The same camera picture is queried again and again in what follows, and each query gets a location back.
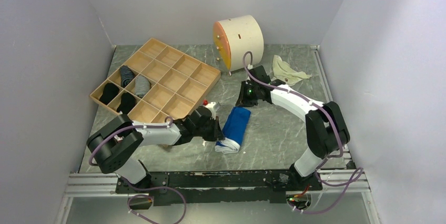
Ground wooden compartment tray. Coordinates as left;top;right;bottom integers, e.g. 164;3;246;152
90;38;221;123

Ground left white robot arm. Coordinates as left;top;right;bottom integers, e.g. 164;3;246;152
86;106;225;192

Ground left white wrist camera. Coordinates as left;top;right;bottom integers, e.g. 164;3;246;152
203;100;221;118

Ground grey rolled sock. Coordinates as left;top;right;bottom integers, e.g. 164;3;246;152
135;75;151;98

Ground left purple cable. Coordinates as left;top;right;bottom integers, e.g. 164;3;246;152
88;116;189;224

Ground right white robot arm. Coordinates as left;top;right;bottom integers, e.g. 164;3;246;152
236;65;350;190

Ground cream cloth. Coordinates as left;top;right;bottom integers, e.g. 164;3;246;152
272;55;312;86

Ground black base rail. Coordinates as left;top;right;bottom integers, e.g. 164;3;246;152
115;169;322;206

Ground blue underwear white trim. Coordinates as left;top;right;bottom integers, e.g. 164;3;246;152
215;107;251;154

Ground dark striped rolled sock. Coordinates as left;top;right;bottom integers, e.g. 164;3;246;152
119;65;135;88

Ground cream cylindrical drawer cabinet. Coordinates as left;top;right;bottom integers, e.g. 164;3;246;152
212;15;264;72

